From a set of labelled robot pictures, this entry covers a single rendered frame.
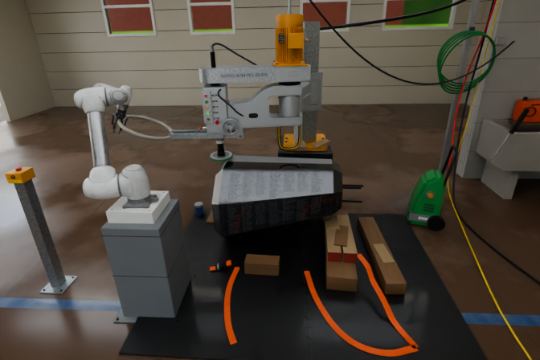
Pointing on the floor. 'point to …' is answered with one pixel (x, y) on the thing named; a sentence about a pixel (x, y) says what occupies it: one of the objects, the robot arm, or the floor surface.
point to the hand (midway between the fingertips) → (116, 129)
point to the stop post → (39, 231)
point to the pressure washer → (430, 197)
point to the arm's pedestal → (149, 265)
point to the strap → (332, 319)
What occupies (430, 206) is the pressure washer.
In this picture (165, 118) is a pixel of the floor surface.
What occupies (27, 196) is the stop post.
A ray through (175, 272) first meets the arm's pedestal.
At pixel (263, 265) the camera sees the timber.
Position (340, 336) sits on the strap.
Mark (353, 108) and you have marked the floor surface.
